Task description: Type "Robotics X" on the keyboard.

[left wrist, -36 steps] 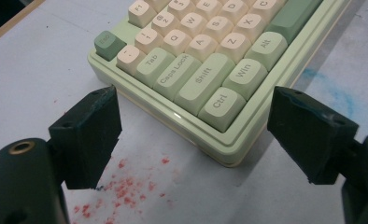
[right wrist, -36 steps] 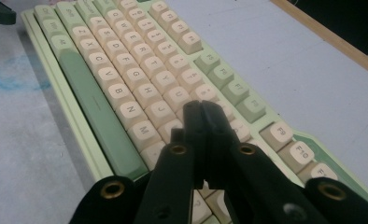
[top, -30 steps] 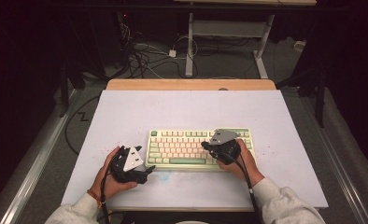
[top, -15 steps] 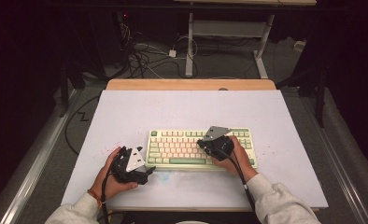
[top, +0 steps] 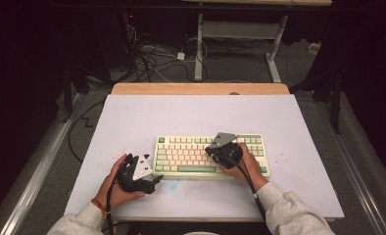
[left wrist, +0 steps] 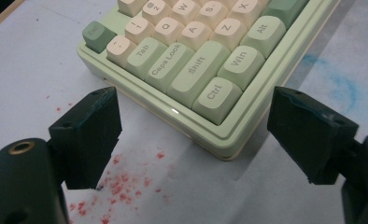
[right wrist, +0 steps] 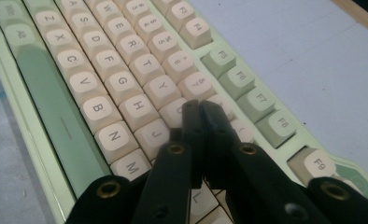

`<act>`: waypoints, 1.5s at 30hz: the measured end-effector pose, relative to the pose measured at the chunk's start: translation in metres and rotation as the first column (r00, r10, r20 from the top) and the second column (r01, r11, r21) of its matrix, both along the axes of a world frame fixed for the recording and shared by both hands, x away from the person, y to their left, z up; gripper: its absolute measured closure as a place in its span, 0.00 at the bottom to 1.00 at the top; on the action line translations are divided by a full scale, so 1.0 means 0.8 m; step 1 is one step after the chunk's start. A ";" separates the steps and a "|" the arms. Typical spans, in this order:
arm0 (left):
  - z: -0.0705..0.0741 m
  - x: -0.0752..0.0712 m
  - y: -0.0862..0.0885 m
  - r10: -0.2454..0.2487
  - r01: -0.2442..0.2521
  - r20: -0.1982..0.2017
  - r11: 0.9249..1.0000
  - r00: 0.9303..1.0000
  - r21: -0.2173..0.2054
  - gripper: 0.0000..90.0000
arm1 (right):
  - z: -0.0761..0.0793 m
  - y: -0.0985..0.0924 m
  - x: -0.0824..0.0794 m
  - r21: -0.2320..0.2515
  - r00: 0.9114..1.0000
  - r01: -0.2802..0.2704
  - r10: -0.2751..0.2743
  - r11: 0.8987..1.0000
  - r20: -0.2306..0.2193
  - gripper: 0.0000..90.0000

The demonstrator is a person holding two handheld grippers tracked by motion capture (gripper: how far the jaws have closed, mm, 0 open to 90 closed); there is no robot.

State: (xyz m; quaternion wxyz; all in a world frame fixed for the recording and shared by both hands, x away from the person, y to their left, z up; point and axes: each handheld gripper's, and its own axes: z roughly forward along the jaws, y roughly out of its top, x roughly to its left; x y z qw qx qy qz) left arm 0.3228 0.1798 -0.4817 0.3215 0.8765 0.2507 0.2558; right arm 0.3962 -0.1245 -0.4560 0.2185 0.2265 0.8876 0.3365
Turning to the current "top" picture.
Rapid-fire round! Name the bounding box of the white board sheet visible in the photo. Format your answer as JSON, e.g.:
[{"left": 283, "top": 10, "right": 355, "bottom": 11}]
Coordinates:
[{"left": 63, "top": 93, "right": 346, "bottom": 219}]

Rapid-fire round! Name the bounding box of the green and cream keyboard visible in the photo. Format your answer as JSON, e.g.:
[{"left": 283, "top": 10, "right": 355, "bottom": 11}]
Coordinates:
[{"left": 152, "top": 133, "right": 271, "bottom": 180}]

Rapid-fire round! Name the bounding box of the person's left hand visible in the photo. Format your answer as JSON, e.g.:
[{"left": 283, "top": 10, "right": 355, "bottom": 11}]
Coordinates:
[{"left": 94, "top": 154, "right": 146, "bottom": 212}]

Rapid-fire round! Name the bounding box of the white round object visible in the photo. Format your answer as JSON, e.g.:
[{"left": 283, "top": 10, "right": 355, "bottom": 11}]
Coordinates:
[{"left": 182, "top": 230, "right": 220, "bottom": 235}]

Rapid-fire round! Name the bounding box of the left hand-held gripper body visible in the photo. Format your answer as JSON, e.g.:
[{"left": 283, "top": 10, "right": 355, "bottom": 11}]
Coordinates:
[{"left": 116, "top": 153, "right": 164, "bottom": 196}]

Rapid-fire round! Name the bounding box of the metal floor rail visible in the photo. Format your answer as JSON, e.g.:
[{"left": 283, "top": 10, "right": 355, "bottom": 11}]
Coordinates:
[
  {"left": 0, "top": 92, "right": 84, "bottom": 235},
  {"left": 314, "top": 101, "right": 386, "bottom": 235}
]

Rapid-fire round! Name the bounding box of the bundle of floor cables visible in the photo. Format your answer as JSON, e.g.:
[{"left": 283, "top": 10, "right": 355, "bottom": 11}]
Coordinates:
[{"left": 123, "top": 23, "right": 212, "bottom": 83}]

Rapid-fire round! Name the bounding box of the orange bracelet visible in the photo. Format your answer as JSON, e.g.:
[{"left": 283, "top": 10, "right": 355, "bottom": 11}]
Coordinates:
[{"left": 90, "top": 198, "right": 109, "bottom": 219}]

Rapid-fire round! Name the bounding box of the right hand-held gripper cable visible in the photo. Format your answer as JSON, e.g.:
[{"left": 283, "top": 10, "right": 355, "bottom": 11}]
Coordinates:
[{"left": 226, "top": 156, "right": 267, "bottom": 223}]

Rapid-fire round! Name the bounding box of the black stand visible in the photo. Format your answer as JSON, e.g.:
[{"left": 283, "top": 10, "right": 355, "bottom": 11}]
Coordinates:
[
  {"left": 62, "top": 62, "right": 91, "bottom": 124},
  {"left": 290, "top": 71, "right": 343, "bottom": 135}
]

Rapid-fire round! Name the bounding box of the left hand-held gripper cable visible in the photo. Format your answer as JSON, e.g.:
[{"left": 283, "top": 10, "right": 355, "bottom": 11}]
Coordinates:
[{"left": 105, "top": 175, "right": 118, "bottom": 235}]

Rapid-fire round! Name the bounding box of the white desk frame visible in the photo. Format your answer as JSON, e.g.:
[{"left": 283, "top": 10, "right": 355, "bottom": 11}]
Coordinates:
[{"left": 181, "top": 0, "right": 333, "bottom": 83}]

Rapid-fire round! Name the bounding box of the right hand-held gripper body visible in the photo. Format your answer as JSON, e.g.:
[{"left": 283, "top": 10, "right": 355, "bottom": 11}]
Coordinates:
[{"left": 210, "top": 131, "right": 245, "bottom": 169}]

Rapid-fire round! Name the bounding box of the hand-held gripper cable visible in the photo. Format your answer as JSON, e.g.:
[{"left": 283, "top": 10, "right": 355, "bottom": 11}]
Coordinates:
[
  {"left": 105, "top": 175, "right": 118, "bottom": 235},
  {"left": 226, "top": 156, "right": 267, "bottom": 223}
]

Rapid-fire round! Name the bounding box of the black floor cable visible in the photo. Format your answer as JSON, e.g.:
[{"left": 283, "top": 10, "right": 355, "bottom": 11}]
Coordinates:
[{"left": 67, "top": 99, "right": 106, "bottom": 165}]

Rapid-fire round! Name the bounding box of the person's right hand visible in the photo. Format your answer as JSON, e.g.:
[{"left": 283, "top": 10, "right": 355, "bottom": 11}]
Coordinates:
[{"left": 218, "top": 142, "right": 269, "bottom": 192}]

